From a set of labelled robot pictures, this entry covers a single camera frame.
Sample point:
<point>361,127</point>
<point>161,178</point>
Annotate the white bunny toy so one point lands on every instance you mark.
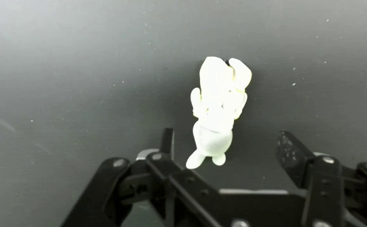
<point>219,104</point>

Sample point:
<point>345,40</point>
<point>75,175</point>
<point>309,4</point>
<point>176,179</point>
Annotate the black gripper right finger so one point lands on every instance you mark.
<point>330,189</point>

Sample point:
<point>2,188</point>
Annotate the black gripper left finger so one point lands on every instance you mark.
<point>108,189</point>

